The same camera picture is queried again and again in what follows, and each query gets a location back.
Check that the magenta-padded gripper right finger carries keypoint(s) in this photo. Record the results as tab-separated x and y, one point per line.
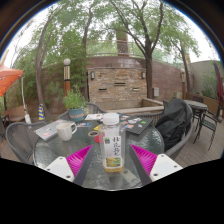
146	158

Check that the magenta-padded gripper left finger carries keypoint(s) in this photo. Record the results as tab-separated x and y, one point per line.
78	160

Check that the clear white-capped drink bottle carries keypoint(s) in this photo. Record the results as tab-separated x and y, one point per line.
112	146

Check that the flat round red coaster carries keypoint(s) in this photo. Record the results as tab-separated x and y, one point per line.
97	139

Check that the small tape roll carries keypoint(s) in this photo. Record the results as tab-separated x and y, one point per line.
93	133

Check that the white ribbed mug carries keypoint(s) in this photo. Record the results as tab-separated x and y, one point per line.
64	131

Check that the black laptop with stickers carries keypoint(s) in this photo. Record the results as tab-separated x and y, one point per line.
140	126

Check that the small colourful photo card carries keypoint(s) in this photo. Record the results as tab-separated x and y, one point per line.
84	125

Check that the small yellow card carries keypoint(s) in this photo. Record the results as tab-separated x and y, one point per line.
97	128

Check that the silver laptop with stickers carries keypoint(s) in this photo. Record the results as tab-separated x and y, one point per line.
48	130

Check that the black backpack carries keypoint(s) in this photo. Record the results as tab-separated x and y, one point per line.
173	123

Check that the white sticker sheet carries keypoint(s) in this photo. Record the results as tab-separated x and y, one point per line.
93	117

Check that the green plant in teal pot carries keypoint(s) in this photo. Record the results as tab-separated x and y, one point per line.
75	101

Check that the blue yellow striped cone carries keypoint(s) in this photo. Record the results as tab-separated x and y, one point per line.
41	113

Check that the black metal chair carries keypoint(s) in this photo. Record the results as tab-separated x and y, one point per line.
208	125

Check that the round grey patio table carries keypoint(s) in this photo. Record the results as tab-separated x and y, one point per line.
198	105

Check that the closed dark red umbrella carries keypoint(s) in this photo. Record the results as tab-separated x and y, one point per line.
220	85

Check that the orange patio umbrella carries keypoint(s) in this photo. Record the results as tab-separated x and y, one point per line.
8	78

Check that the grey wall box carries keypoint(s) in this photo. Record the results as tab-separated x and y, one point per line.
156	92

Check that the wooden globe lamp post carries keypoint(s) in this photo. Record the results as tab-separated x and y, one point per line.
183	86
67	75

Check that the black wall lamp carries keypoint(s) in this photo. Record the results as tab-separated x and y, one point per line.
143	75
92	75

